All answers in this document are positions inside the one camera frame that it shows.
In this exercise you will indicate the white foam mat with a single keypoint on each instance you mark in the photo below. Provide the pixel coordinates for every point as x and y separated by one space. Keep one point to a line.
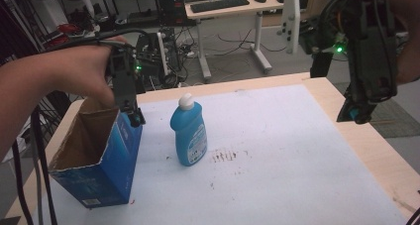
237 159

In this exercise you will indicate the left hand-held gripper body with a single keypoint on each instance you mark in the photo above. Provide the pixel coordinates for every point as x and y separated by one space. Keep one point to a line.
123 79

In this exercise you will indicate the blue detergent bottle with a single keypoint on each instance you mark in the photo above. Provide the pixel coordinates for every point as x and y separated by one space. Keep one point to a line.
189 135

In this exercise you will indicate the wooden desk with white legs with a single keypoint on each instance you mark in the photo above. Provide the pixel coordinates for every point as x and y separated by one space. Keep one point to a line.
231 17

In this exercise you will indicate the person's left hand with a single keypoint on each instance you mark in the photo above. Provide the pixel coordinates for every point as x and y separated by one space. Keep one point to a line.
84 68

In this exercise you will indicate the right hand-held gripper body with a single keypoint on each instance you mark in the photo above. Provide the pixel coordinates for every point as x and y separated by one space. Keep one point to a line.
366 46

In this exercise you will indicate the blue cardboard box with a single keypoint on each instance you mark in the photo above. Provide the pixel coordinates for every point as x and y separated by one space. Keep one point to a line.
99 159

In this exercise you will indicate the white stand post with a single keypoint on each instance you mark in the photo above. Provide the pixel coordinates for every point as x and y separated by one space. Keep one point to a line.
291 18

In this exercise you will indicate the person's right hand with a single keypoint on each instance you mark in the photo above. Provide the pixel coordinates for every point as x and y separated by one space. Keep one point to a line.
407 30

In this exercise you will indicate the black keyboard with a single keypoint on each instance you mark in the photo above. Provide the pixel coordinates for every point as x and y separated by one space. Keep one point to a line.
219 4

